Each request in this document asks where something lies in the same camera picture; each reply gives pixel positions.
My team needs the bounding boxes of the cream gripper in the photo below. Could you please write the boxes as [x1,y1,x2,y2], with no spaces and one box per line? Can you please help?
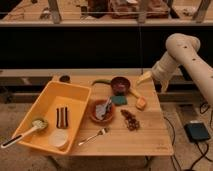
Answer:
[136,54,178,93]

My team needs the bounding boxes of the yellow plastic bin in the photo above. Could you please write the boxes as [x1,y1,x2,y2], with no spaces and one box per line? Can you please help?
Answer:
[13,81,91,155]

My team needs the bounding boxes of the dark small cup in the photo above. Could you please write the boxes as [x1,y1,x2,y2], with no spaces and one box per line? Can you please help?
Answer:
[59,75,71,83]

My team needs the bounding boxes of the orange clay bowl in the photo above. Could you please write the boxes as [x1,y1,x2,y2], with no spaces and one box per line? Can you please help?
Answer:
[89,100,115,124]

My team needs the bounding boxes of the brown sausage pair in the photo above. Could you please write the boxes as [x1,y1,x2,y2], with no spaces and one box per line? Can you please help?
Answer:
[56,107,68,129]

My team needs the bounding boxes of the crumpled silver foil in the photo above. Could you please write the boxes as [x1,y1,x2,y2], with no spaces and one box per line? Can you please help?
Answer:
[95,98,112,120]

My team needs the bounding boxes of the silver fork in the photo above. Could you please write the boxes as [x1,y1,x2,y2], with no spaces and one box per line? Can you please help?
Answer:
[78,127,109,146]

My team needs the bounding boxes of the dish brush with white handle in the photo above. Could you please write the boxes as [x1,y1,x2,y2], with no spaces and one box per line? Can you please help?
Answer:
[0,118,48,149]

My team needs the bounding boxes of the black floor cable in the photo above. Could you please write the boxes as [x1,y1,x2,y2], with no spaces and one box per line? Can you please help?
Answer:
[163,101,213,171]

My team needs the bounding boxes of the green sponge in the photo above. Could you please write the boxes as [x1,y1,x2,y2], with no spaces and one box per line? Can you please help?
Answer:
[111,96,127,105]

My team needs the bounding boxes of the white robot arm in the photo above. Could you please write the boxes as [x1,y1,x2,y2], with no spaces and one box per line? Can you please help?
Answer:
[136,33,213,107]

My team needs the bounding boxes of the yellow spatula with orange head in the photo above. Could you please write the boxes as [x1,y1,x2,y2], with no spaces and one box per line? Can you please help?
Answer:
[129,88,146,110]

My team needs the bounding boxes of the purple bowl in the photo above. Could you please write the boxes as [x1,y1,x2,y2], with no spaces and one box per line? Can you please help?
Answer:
[110,77,131,95]

